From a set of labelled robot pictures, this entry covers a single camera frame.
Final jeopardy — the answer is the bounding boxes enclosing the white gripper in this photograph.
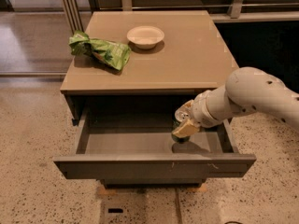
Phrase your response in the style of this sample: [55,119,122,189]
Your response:
[172,91,222,138]

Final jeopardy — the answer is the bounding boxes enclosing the green soda can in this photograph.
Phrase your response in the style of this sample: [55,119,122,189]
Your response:
[171,110,190,143]

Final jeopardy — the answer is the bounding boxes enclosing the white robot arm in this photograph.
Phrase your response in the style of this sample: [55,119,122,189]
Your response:
[172,67,299,138]

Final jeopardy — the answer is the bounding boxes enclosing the open grey top drawer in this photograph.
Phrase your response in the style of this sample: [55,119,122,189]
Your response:
[54,109,256,186]

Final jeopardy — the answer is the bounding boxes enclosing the white paper bowl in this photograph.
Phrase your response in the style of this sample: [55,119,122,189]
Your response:
[127,26,164,49]

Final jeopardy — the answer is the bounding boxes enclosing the green chip bag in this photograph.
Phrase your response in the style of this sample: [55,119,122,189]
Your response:
[68,30,131,71]

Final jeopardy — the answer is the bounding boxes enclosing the metal railing frame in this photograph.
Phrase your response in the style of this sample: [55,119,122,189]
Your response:
[84,0,299,23]

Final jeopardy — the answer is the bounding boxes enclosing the metal window frame post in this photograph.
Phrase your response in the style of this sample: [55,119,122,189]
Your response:
[62,0,83,33]

